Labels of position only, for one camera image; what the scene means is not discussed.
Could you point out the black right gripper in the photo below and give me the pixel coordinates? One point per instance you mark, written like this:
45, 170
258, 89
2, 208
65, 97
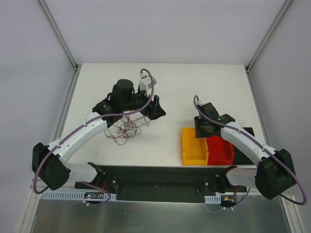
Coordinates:
198, 131

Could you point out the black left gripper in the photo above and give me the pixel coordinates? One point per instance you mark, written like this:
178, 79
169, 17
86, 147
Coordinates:
152, 108

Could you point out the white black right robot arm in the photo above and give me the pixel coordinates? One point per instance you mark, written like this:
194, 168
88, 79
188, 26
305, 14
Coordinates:
274, 169

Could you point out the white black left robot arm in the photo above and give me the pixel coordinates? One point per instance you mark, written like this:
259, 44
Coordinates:
50, 163

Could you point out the yellow plastic bin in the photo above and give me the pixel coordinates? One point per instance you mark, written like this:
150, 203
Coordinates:
194, 150

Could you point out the red plastic bin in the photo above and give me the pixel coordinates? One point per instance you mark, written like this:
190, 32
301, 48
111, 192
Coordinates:
220, 152

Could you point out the black plastic bin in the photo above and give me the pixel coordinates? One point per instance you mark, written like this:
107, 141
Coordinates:
239, 157

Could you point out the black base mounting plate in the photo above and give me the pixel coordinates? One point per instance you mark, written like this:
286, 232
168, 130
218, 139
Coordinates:
159, 184

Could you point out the metal front panel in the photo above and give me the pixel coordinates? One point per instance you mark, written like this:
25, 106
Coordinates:
253, 215

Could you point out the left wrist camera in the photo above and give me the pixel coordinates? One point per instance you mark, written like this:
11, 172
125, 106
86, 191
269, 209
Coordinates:
145, 85

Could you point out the right white cable duct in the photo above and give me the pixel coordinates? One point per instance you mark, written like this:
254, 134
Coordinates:
213, 199

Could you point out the white cable duct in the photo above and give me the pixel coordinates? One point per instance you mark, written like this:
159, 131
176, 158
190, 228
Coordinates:
213, 199
77, 195

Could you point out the right aluminium frame post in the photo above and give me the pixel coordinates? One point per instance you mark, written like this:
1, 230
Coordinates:
268, 35

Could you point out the aluminium frame post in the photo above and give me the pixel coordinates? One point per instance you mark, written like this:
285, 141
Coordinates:
57, 32
268, 35

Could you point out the left white cable duct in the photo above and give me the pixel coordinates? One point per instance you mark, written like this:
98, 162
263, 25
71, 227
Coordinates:
77, 195

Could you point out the left aluminium frame post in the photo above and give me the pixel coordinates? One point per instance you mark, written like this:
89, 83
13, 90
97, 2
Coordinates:
57, 32

